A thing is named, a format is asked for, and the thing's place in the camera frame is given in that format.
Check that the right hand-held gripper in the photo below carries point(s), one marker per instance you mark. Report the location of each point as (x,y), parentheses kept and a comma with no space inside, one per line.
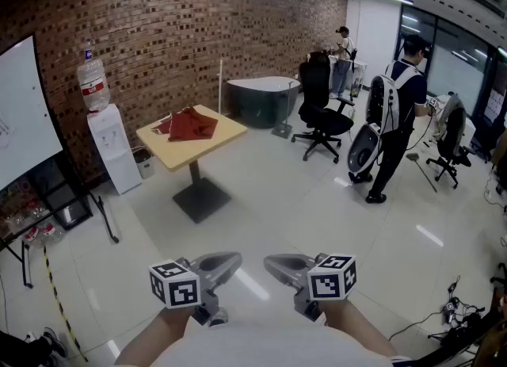
(328,282)

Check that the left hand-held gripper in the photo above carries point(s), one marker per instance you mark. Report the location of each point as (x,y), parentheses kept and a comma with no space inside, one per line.
(180,292)

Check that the red cloth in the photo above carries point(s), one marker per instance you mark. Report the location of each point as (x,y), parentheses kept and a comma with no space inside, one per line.
(194,125)

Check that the person's right forearm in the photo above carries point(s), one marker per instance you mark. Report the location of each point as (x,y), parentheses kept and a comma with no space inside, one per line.
(356,327)

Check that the person's left forearm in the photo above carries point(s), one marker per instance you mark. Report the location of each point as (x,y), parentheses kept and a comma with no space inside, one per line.
(158,335)

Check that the person's light shirt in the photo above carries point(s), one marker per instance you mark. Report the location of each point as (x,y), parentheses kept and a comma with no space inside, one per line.
(273,347)

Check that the small grey trash bin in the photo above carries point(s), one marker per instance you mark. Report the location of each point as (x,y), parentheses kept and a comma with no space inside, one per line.
(143,163)

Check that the floor faucet stand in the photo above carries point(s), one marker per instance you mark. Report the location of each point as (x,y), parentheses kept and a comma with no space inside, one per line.
(286,127)

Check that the white water dispenser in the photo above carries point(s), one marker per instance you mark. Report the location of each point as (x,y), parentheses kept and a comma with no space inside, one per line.
(115,147)

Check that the dark green white bathtub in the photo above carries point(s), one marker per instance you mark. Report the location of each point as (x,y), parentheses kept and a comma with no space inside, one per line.
(257,100)

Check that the yellow black floor tape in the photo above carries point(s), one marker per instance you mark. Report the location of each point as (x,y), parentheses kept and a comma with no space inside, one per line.
(59,306)

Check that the black office chair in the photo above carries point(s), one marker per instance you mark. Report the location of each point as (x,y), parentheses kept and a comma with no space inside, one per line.
(451,147)
(317,96)

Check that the white pole with base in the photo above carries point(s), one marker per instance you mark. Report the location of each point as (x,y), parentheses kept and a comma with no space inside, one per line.
(220,88)

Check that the pile of empty water jugs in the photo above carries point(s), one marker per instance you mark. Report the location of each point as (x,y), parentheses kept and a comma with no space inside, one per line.
(39,232)

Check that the white hard shell backpack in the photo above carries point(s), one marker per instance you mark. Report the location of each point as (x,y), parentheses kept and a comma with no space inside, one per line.
(378,96)

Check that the white counter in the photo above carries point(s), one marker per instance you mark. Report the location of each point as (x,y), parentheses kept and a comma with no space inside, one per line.
(358,70)

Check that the light jacket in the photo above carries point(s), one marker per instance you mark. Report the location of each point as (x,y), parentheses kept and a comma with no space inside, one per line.
(445,117)

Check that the large clear water jug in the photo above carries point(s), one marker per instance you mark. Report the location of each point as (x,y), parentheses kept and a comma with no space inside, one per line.
(93,82)

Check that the small blue label bottle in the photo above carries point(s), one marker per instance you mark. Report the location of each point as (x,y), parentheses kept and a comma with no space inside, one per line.
(89,53)

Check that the whiteboard on black rolling stand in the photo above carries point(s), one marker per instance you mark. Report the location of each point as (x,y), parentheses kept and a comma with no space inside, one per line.
(24,112)

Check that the light wooden pedestal table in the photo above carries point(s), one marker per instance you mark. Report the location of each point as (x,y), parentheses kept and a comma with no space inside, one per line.
(190,153)

